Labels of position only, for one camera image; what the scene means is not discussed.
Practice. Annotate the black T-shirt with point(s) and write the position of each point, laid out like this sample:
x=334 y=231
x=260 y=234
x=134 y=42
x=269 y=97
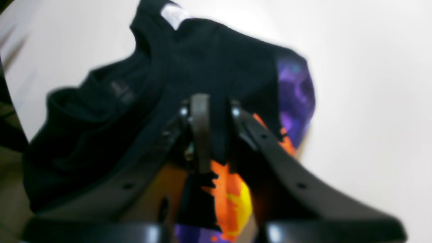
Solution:
x=120 y=109

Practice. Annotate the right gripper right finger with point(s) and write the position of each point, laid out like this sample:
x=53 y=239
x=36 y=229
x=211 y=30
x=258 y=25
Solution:
x=290 y=204

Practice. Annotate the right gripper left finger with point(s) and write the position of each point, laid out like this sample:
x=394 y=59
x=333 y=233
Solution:
x=141 y=203

